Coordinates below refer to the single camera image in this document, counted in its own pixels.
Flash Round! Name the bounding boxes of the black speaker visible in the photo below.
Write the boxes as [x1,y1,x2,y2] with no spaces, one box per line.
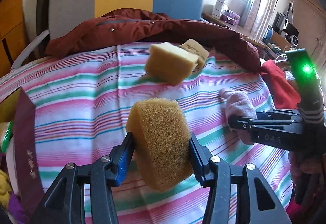
[283,22,300,49]

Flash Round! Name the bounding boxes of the maroon box with gold lining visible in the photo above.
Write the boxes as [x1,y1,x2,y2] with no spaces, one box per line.
[0,87,45,214]

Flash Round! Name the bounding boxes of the dark red jacket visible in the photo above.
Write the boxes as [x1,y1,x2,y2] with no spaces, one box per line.
[45,8,261,73]

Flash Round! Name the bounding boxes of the pink sock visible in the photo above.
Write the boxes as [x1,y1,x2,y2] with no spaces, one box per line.
[219,88,257,146]

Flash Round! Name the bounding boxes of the wooden wardrobe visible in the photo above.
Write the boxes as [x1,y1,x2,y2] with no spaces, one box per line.
[0,0,28,78]

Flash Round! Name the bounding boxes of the green packet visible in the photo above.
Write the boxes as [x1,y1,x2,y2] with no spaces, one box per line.
[1,121,14,152]

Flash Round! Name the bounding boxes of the cardboard box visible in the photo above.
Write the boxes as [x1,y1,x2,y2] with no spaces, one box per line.
[270,31,292,49]

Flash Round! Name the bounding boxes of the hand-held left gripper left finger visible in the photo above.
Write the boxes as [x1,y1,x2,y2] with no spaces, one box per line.
[31,132,135,224]

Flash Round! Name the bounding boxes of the black rolled mat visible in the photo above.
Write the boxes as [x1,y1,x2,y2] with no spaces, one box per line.
[36,0,57,36]

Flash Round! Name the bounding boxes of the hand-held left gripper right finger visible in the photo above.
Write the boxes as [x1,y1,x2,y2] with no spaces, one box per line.
[189,132,292,224]

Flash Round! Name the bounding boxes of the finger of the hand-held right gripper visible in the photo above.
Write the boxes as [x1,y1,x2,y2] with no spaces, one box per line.
[228,110,302,136]

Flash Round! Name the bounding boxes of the yellow sponge block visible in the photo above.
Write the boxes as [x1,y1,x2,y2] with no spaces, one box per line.
[145,42,199,86]
[125,99,194,192]
[179,39,210,68]

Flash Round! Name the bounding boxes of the wooden desk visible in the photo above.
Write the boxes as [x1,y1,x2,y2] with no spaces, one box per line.
[201,12,293,50]

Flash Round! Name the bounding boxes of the person's right hand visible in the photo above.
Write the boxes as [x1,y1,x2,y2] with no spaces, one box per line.
[288,150,326,177]

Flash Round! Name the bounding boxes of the yellow plush toy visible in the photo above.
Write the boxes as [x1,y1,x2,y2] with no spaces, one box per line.
[0,170,12,207]

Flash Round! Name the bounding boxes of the purple storage box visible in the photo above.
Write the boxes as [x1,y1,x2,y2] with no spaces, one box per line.
[220,10,241,26]

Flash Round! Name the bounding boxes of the pink green striped blanket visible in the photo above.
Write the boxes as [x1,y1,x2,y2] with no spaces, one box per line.
[0,41,298,224]

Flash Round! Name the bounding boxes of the red cloth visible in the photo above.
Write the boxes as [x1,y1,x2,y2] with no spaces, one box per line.
[260,59,301,110]

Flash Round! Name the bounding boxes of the purple cloth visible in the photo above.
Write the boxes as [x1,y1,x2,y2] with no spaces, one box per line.
[8,193,29,224]

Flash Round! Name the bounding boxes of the grey chair armrest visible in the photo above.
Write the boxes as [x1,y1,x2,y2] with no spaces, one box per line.
[10,29,50,70]

